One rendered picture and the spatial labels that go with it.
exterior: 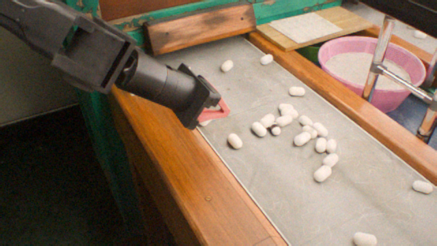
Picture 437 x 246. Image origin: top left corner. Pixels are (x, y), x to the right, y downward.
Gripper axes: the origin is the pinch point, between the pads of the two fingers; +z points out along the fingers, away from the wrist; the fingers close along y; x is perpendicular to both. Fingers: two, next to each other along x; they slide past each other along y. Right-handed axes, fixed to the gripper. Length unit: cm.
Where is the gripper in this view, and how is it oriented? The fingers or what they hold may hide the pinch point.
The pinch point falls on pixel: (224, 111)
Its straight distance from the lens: 61.6
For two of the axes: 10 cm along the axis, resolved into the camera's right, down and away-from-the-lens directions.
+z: 6.8, 2.8, 6.8
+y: -4.7, -5.4, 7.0
